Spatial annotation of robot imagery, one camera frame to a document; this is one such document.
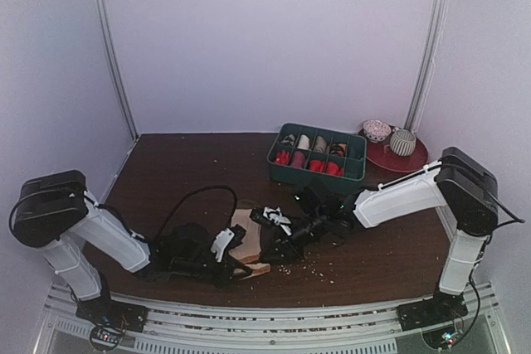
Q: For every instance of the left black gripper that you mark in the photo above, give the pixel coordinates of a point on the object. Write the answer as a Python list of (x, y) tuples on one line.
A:
[(226, 276)]

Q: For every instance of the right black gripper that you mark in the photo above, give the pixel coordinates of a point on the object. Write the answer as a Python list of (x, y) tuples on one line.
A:
[(286, 238)]

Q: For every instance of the beige striped sock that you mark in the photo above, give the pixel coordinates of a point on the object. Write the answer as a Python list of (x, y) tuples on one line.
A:
[(249, 251)]

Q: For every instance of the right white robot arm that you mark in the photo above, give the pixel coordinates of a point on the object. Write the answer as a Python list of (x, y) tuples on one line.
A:
[(455, 182)]

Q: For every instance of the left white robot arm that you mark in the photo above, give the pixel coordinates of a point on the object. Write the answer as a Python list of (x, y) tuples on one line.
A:
[(55, 211)]

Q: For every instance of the red socks in box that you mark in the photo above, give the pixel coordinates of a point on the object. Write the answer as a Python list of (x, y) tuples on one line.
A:
[(283, 158)]

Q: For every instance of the maroon rolled sock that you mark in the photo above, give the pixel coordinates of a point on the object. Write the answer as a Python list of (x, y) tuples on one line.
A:
[(298, 159)]

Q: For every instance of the cream rolled sock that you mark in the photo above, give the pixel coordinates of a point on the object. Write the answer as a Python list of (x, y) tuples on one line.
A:
[(304, 142)]

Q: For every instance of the green divided storage box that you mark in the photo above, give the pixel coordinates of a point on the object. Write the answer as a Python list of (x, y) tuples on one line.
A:
[(347, 150)]

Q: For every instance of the pink patterned bowl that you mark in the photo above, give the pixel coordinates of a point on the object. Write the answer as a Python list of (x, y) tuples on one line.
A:
[(376, 131)]

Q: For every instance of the white striped cup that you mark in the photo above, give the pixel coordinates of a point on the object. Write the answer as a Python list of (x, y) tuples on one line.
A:
[(403, 142)]

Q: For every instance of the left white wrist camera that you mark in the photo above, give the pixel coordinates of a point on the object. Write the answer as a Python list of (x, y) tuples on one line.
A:
[(220, 244)]

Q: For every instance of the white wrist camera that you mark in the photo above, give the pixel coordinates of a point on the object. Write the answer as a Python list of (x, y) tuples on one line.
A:
[(277, 218), (220, 244)]

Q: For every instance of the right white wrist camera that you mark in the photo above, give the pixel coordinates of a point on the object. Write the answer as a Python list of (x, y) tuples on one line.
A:
[(277, 218)]

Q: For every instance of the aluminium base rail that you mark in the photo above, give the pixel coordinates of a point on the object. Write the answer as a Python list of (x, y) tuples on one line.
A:
[(188, 328)]

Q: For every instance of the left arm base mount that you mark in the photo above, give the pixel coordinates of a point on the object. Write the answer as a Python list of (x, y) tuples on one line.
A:
[(116, 315)]

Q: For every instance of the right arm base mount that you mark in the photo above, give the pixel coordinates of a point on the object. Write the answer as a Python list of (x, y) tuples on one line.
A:
[(429, 312)]

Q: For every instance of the right aluminium corner post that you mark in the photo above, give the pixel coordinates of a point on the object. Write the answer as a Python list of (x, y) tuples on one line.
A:
[(427, 66)]

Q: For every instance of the aluminium corner post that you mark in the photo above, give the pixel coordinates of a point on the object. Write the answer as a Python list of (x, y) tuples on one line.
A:
[(113, 65), (427, 66)]

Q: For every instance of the left aluminium corner post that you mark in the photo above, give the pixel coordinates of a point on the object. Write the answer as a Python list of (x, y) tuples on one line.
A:
[(113, 65)]

